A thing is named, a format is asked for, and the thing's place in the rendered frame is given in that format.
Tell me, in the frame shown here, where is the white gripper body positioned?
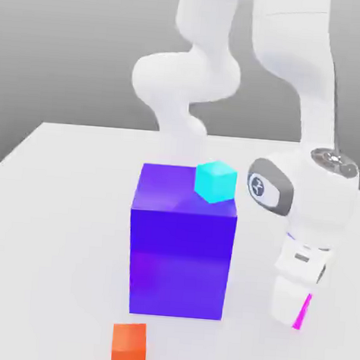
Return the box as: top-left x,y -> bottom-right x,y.
267,274 -> 312,329

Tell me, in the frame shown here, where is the small magenta cube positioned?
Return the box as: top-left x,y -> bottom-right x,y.
291,291 -> 314,332

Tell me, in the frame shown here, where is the small cyan cube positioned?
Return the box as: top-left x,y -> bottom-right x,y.
192,159 -> 239,207

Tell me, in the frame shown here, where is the small orange cube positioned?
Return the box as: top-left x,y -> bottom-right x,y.
110,321 -> 150,360

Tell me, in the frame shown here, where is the large blue box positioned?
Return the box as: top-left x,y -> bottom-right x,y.
122,161 -> 242,323

